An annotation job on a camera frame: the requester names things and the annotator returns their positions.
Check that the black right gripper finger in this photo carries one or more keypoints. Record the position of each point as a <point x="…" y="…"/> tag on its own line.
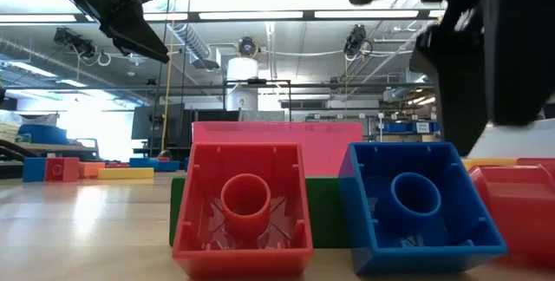
<point x="459" y="90"/>
<point x="520" y="47"/>

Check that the silver spiral air duct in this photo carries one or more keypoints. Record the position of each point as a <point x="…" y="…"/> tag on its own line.
<point x="191" y="38"/>

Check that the grey workbench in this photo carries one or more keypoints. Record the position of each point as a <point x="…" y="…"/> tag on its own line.
<point x="52" y="147"/>

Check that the long green block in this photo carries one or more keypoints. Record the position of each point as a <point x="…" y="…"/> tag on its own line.
<point x="325" y="211"/>

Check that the small orange block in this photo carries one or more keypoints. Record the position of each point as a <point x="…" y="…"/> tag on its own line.
<point x="91" y="171"/>

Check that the black cabinet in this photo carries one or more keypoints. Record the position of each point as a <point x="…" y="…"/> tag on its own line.
<point x="147" y="125"/>

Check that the shelf with blue bins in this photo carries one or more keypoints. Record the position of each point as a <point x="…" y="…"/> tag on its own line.
<point x="396" y="127"/>

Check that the large yellow block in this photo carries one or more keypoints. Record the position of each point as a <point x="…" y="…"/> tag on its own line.
<point x="490" y="164"/>

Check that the white bag pile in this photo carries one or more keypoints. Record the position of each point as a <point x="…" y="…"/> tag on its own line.
<point x="6" y="129"/>

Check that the blue covered object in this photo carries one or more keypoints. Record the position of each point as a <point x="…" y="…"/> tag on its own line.
<point x="43" y="134"/>

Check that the large red block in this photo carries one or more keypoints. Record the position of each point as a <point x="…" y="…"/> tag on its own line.
<point x="539" y="165"/>
<point x="520" y="216"/>

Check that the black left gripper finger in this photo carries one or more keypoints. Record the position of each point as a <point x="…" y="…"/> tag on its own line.
<point x="130" y="25"/>
<point x="139" y="52"/>

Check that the white cylindrical tank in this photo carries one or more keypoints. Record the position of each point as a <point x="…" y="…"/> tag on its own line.
<point x="243" y="70"/>

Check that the red translucent plastic bin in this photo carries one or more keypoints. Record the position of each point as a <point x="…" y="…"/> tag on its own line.
<point x="303" y="151"/>

